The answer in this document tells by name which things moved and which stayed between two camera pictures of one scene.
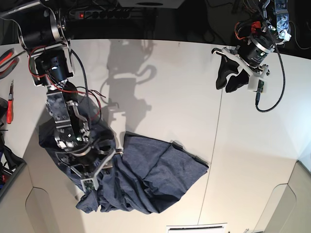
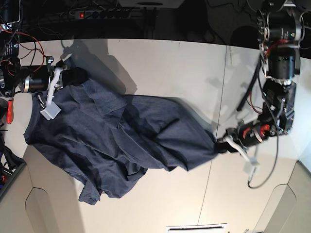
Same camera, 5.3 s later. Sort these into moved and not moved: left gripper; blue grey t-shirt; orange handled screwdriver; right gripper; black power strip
Moved: right gripper; left gripper; blue grey t-shirt
Not moved: orange handled screwdriver; black power strip
